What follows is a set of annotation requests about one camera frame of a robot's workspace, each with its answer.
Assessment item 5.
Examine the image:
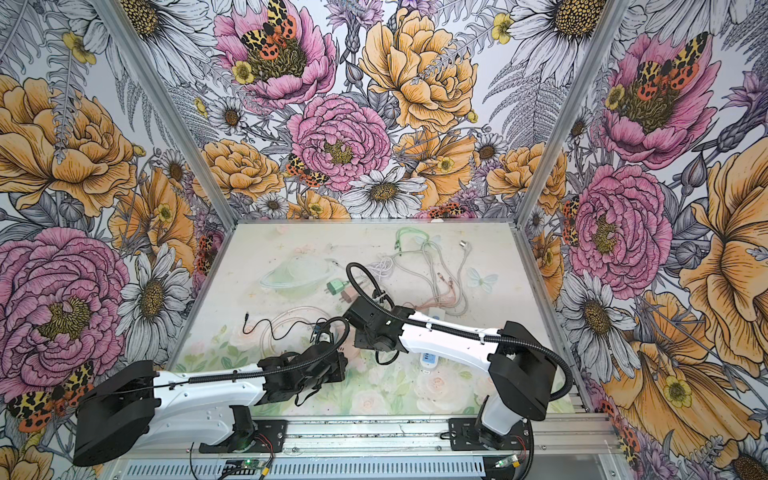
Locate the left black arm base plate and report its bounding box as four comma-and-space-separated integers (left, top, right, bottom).
198, 420, 289, 454

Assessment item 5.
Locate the aluminium front rail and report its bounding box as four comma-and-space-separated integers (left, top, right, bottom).
107, 413, 619, 460

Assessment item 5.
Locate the white blue power strip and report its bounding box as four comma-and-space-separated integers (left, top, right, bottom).
419, 353, 439, 371

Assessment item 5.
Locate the lilac usb cable bundle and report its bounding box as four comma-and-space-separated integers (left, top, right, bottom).
365, 251, 397, 278

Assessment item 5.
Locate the pink usb cable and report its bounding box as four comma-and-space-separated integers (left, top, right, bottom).
413, 272, 460, 313

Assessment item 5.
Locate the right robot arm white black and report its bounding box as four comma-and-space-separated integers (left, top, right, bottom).
344, 262, 574, 450

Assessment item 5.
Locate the black usb cable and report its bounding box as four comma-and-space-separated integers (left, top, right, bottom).
242, 311, 328, 343

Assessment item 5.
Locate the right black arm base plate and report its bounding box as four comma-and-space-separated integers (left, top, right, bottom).
441, 417, 533, 452

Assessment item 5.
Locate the pink socket cord with plug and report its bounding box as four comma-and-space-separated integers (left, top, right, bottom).
257, 305, 331, 361

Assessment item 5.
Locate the green charger adapter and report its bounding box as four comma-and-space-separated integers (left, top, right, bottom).
326, 279, 349, 295

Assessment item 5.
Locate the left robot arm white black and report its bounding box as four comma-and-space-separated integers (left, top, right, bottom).
73, 317, 351, 467

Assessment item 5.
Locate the pink charger adapter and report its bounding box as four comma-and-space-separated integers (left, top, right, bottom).
341, 286, 357, 303

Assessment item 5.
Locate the green usb cable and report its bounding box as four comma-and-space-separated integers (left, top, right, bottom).
392, 226, 433, 259

